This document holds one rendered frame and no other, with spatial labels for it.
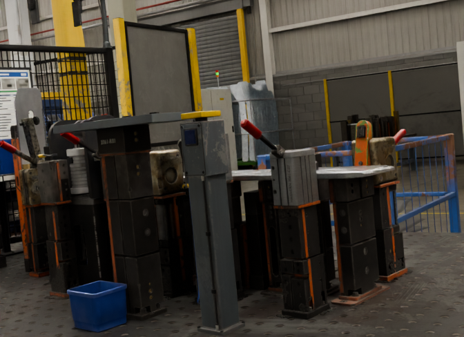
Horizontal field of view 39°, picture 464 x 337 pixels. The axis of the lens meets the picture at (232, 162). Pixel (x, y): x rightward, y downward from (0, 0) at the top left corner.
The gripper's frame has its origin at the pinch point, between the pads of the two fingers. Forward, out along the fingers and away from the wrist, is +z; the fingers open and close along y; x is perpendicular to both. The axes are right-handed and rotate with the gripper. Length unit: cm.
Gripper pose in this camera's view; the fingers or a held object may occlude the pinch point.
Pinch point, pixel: (56, 21)
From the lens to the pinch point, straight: 192.6
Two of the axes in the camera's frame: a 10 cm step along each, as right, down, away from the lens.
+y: 6.6, -1.0, 7.4
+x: -7.4, 0.3, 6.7
